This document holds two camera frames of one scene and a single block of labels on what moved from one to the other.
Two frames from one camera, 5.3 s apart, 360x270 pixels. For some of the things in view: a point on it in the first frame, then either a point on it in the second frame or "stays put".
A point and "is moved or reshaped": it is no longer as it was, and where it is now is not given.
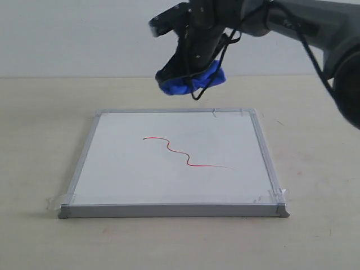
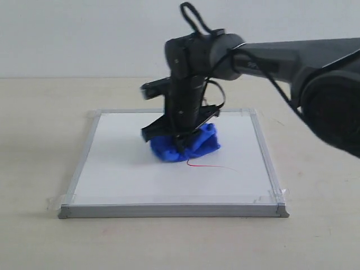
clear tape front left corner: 54,202 stays put
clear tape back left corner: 98,113 stays put
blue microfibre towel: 214,75 is moved or reshaped
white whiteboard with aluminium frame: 174,163 stays put
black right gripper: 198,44 to 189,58
